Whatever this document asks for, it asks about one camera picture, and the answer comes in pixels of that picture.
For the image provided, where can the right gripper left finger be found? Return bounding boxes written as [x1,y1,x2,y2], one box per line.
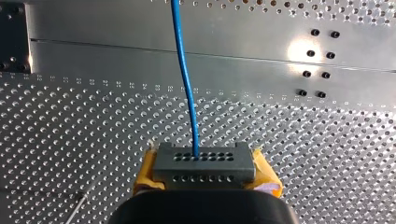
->
[133,147,165,197]

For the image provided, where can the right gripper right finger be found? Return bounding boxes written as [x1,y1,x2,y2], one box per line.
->
[242,147,284,199]

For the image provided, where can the blue cable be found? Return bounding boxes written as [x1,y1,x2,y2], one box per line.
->
[151,0,257,191]

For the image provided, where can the metal post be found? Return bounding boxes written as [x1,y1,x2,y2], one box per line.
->
[64,182,97,224]

